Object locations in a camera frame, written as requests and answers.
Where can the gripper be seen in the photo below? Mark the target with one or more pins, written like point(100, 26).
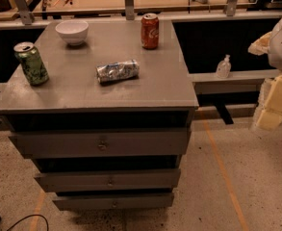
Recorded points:
point(269, 109)

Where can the red coke can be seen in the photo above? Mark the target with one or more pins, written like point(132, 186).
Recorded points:
point(150, 31)

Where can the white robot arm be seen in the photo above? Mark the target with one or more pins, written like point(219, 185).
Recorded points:
point(275, 47)

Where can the crushed silver blue can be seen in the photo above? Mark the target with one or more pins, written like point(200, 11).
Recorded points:
point(117, 71)

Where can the green soda can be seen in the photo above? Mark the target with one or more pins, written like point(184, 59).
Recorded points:
point(31, 62)

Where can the clear sanitizer pump bottle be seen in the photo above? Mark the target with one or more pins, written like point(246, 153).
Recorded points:
point(223, 68)

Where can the top grey drawer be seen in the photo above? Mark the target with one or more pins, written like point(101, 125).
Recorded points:
point(82, 144)

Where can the grey drawer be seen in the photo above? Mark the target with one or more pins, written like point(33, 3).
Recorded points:
point(82, 144)
point(114, 201)
point(61, 182)

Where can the grey drawer cabinet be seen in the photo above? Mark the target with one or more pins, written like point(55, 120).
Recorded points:
point(160, 97)

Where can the white bowl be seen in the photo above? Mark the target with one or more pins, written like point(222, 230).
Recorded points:
point(73, 32)

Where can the middle grey drawer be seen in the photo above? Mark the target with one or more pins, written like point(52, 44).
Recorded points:
point(61, 182)

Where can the bottom grey drawer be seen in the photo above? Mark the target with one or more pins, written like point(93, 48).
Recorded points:
point(114, 201)

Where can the right metal bracket post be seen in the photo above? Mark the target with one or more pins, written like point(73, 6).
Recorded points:
point(230, 7)

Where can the metal bracket post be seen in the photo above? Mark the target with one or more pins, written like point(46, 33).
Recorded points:
point(129, 9)
point(230, 7)
point(25, 14)

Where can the middle metal bracket post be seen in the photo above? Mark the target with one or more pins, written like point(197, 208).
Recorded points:
point(129, 9)

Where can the left metal bracket post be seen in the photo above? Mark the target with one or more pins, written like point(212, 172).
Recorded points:
point(25, 14)

